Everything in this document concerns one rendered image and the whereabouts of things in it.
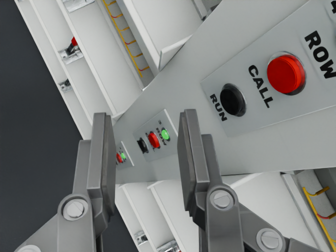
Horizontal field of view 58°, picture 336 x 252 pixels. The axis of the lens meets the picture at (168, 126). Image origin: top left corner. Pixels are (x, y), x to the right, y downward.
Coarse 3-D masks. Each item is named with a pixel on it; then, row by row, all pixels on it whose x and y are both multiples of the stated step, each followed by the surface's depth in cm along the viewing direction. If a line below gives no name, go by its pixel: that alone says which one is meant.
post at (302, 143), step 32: (224, 0) 15; (256, 0) 13; (288, 0) 12; (224, 32) 16; (256, 32) 14; (192, 64) 20; (160, 96) 26; (192, 96) 21; (128, 128) 39; (288, 128) 15; (320, 128) 13; (160, 160) 33; (224, 160) 21; (256, 160) 18; (288, 160) 16; (320, 160) 14
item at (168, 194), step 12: (168, 180) 42; (180, 180) 42; (156, 192) 42; (168, 192) 42; (180, 192) 42; (168, 204) 42; (180, 204) 42; (168, 216) 42; (180, 216) 42; (180, 228) 42; (192, 228) 42; (180, 240) 42; (192, 240) 42
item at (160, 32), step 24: (120, 0) 26; (144, 0) 25; (168, 0) 25; (192, 0) 25; (216, 0) 25; (144, 24) 24; (168, 24) 25; (192, 24) 25; (144, 48) 26; (168, 48) 19
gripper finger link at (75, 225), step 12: (60, 204) 11; (72, 204) 11; (84, 204) 11; (60, 216) 11; (72, 216) 11; (84, 216) 11; (60, 228) 10; (72, 228) 10; (84, 228) 10; (60, 240) 10; (72, 240) 10; (84, 240) 10; (96, 240) 12
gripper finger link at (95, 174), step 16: (96, 112) 14; (96, 128) 13; (112, 128) 15; (80, 144) 13; (96, 144) 12; (112, 144) 14; (80, 160) 13; (96, 160) 12; (112, 160) 14; (80, 176) 12; (96, 176) 11; (112, 176) 14; (80, 192) 12; (96, 192) 11; (112, 192) 13; (96, 208) 11; (112, 208) 13; (48, 224) 11; (96, 224) 12; (32, 240) 11; (48, 240) 11
